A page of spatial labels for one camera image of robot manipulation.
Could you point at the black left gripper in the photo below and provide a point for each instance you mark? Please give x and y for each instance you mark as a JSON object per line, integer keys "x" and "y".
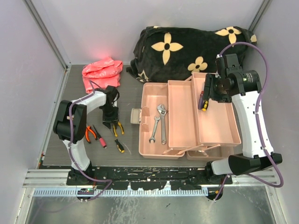
{"x": 107, "y": 120}

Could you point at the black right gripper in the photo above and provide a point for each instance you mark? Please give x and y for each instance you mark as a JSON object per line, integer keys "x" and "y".
{"x": 208, "y": 87}

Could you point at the blue handled screwdriver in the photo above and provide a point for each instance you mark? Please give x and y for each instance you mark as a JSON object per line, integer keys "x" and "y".
{"x": 200, "y": 103}

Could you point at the grey tool box latch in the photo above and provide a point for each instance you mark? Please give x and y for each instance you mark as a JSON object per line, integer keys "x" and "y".
{"x": 135, "y": 117}

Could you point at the silver combination spanner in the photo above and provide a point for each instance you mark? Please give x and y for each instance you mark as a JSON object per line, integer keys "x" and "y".
{"x": 152, "y": 138}

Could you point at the silver adjustable wrench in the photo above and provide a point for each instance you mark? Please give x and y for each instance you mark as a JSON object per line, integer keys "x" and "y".
{"x": 162, "y": 111}

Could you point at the pink plastic tool box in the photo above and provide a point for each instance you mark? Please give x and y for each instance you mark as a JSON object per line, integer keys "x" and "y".
{"x": 199, "y": 135}

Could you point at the yellow black stubby screwdriver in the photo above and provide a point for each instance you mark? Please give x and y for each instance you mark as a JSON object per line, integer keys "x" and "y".
{"x": 205, "y": 105}

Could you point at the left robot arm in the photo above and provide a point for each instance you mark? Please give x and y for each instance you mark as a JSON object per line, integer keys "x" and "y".
{"x": 71, "y": 122}

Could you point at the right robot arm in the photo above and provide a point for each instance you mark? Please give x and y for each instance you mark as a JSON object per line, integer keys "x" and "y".
{"x": 257, "y": 153}

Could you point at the pink plastic bag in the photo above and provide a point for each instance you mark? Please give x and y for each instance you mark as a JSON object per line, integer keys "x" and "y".
{"x": 103, "y": 73}

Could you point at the black floral pillow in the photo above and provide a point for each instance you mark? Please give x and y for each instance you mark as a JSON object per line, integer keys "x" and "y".
{"x": 169, "y": 53}

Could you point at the pink handled screwdriver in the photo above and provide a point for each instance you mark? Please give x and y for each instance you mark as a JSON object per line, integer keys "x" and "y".
{"x": 101, "y": 140}

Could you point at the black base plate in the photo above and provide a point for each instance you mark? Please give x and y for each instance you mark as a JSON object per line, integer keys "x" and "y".
{"x": 123, "y": 177}

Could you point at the aluminium frame rail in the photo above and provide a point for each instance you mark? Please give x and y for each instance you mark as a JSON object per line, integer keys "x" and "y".
{"x": 52, "y": 178}

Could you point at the white slotted cable duct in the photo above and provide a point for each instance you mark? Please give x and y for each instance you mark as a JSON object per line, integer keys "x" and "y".
{"x": 69, "y": 192}

